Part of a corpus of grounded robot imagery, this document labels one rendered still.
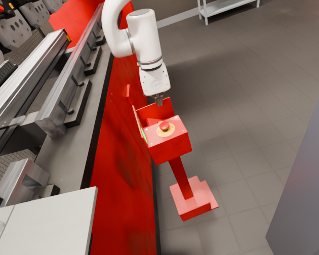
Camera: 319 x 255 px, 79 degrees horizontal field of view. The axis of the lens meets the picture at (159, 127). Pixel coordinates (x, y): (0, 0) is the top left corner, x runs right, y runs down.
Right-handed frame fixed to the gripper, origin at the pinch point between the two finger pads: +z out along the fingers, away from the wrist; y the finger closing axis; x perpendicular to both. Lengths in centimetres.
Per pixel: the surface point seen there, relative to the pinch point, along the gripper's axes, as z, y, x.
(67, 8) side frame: -12, -50, 174
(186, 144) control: 12.6, 4.9, -15.1
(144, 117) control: 9.4, -7.5, 4.1
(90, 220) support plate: -13, -21, -46
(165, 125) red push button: 3.8, -0.9, -10.9
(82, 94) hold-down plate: -2.8, -30.8, 16.2
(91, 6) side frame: -9, -27, 170
